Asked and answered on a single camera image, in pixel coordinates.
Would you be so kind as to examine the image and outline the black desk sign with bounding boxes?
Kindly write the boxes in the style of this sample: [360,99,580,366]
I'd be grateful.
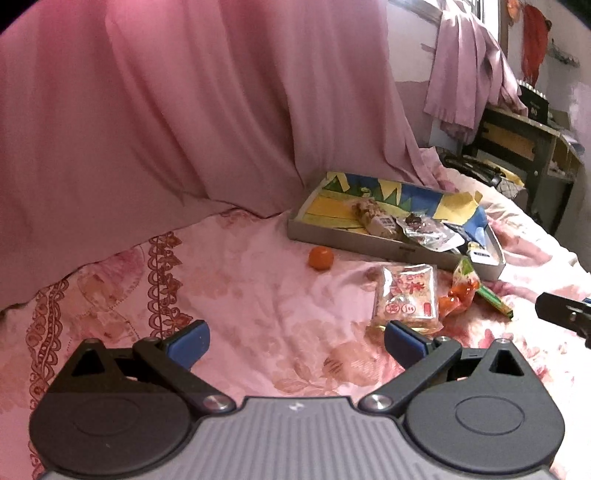
[517,79,550,124]

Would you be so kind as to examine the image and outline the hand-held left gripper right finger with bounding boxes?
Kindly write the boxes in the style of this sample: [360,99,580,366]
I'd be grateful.
[359,320,548,416]

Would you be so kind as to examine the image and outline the orange snack packet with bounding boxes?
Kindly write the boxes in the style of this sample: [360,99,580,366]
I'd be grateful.
[436,256,481,319]

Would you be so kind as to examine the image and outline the pink curtain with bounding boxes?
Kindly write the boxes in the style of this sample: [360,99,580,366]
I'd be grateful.
[0,0,444,315]

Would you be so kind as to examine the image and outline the window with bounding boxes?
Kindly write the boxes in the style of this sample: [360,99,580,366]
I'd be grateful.
[388,0,504,51]

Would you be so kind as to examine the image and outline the patterned handbag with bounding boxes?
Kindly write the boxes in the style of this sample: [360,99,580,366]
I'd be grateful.
[436,148,527,199]

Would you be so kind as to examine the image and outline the grey box with colourful lining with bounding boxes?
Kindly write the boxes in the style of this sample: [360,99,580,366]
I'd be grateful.
[287,172,506,281]

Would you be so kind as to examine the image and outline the red hanging cloth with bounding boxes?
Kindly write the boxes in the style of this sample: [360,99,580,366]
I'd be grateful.
[522,4,553,86]

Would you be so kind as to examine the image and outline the lilac tied curtain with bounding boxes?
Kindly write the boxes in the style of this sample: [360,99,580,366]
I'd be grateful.
[424,9,527,144]

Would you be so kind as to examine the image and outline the white packet with blue label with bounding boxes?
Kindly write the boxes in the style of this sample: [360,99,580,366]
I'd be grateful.
[464,240,502,266]

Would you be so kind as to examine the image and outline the pink floral blanket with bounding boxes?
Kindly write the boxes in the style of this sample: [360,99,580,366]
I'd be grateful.
[0,152,591,480]

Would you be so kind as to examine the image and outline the clear packet of dark snack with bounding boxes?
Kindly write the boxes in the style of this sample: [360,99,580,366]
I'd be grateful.
[396,213,465,252]

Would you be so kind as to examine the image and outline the red and white cracker packet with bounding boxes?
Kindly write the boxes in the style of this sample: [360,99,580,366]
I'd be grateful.
[369,264,443,335]

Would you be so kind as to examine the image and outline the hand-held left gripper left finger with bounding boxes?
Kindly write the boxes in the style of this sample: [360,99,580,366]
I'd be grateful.
[46,320,236,419]

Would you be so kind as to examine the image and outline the tangerine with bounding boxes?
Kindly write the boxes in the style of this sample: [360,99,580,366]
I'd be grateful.
[308,246,334,271]

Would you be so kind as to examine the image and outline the green striped stick packet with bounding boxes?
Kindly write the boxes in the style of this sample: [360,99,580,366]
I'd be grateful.
[478,284,514,320]

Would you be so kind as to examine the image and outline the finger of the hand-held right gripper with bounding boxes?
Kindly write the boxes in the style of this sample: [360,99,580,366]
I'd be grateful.
[536,292,591,350]

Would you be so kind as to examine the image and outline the nut bar packet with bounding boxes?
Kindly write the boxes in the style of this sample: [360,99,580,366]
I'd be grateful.
[352,198,402,240]

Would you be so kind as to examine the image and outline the wire wall rack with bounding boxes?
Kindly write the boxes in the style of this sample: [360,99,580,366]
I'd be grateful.
[547,41,581,68]

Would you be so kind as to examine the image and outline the dark wooden desk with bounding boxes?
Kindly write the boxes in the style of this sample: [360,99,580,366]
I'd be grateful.
[464,106,587,232]

